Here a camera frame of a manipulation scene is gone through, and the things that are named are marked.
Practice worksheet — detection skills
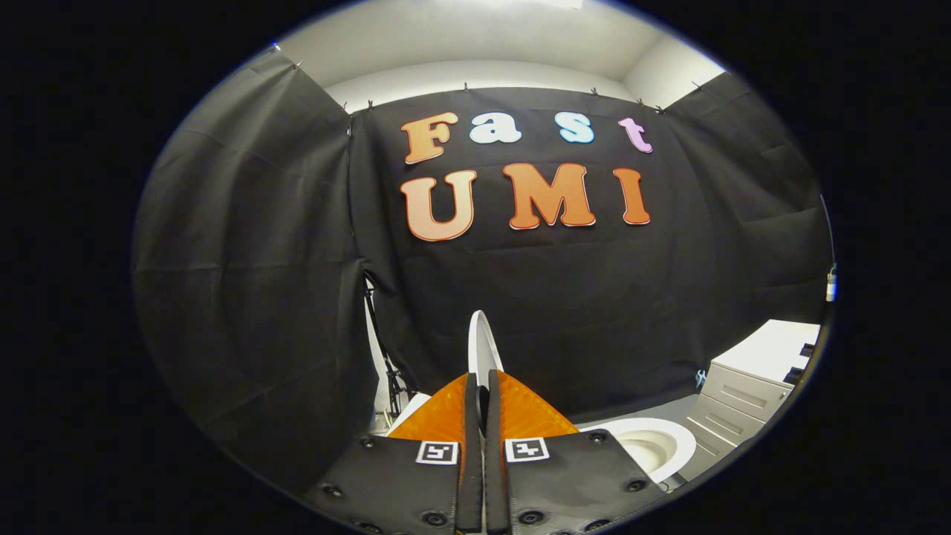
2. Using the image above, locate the white toilet bowl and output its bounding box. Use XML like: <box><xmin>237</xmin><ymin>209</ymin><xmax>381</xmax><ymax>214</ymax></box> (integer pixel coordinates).
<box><xmin>578</xmin><ymin>416</ymin><xmax>698</xmax><ymax>487</ymax></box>

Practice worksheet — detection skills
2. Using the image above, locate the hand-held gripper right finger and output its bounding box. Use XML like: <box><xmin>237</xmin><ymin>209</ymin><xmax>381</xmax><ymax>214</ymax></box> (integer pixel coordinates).
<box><xmin>484</xmin><ymin>369</ymin><xmax>668</xmax><ymax>535</ymax></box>

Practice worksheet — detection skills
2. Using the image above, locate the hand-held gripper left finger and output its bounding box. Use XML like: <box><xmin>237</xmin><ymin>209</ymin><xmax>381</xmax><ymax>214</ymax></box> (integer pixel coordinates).
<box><xmin>305</xmin><ymin>373</ymin><xmax>484</xmax><ymax>535</ymax></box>

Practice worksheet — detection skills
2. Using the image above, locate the white drawer cabinet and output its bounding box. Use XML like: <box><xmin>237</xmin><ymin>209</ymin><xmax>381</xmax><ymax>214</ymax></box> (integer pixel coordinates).
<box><xmin>678</xmin><ymin>320</ymin><xmax>822</xmax><ymax>482</ymax></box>

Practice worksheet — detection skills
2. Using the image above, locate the black backdrop cloth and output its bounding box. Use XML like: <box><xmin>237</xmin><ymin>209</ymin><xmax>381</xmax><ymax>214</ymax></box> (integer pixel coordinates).
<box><xmin>132</xmin><ymin>46</ymin><xmax>833</xmax><ymax>495</ymax></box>

